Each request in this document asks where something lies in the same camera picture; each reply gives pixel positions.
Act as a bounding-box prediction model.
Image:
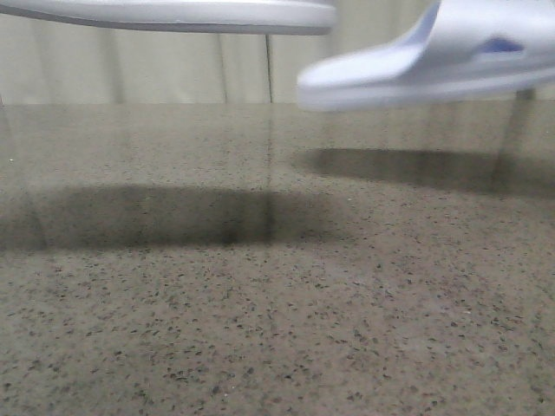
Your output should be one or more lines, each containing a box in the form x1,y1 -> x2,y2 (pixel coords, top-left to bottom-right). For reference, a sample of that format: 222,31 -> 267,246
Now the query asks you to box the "light blue slipper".
297,1 -> 554,111
1,0 -> 336,36

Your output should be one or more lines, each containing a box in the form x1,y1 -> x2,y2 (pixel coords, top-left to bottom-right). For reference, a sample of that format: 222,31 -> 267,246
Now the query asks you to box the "white pleated curtain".
1,1 -> 428,104

